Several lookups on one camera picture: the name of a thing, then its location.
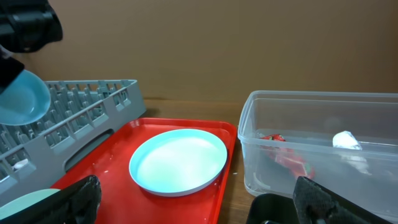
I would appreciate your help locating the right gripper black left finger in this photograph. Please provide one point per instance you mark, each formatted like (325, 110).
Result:
(77, 203)

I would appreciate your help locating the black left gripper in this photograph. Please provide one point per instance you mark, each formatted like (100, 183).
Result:
(26, 27)

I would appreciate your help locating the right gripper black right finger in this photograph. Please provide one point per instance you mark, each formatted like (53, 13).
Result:
(317, 204)

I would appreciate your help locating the light blue bowl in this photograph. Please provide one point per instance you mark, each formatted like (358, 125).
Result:
(25, 100)

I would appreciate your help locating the light green bowl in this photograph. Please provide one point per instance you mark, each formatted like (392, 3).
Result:
(25, 201)

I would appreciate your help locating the red snack wrapper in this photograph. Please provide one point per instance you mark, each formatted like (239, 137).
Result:
(288, 162)

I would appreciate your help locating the white napkin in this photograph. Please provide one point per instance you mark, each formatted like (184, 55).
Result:
(346, 140)

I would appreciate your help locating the light blue plate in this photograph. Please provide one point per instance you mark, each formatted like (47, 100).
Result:
(178, 162)

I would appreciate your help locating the white plastic spoon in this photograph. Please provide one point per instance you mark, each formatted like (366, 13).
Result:
(20, 164)

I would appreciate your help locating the grey dishwasher rack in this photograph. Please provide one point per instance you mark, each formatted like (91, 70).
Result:
(82, 115)

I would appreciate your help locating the red plastic tray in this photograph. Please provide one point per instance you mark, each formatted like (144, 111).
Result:
(123, 201)

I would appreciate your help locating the black plastic tray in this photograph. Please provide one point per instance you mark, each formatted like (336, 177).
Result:
(272, 208)

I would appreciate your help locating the clear plastic bin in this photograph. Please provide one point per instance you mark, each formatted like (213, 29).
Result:
(306, 121)

